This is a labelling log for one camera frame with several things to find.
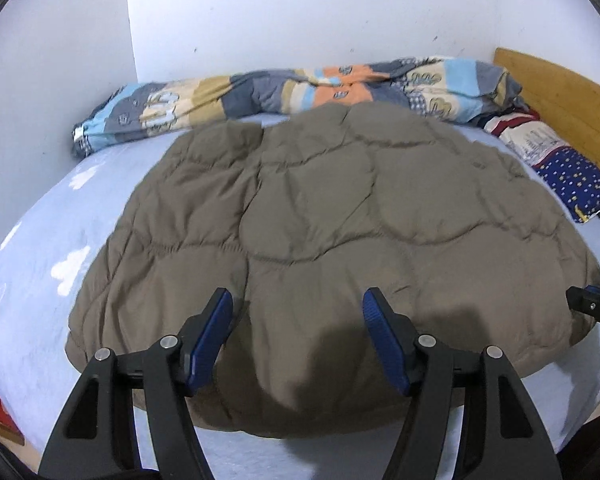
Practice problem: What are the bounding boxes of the light blue fleece blanket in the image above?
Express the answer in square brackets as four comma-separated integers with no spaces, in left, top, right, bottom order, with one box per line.
[0,110,600,480]

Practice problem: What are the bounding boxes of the wooden headboard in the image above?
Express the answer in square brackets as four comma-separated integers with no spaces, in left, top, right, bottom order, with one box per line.
[494,48,600,183]

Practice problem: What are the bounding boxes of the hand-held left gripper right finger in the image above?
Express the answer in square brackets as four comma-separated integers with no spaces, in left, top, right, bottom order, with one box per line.
[362,287,564,480]

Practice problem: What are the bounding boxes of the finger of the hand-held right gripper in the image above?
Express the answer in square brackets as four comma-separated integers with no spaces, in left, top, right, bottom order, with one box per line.
[566,285,600,336]

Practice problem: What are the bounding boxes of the cartoon patchwork quilt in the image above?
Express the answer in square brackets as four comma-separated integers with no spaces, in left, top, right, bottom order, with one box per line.
[71,55,526,158]

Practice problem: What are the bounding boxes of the red striped printed pillow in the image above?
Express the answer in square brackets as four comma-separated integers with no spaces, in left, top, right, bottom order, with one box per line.
[472,107,571,168]

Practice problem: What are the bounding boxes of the brown padded jacket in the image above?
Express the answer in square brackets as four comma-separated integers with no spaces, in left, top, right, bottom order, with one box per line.
[64,102,600,433]

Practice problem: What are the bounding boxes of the blue starred pillow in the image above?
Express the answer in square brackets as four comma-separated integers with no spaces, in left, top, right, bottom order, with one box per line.
[535,145,600,223]

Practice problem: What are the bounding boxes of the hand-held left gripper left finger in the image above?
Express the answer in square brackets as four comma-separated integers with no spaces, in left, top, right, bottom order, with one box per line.
[37,287,234,480]

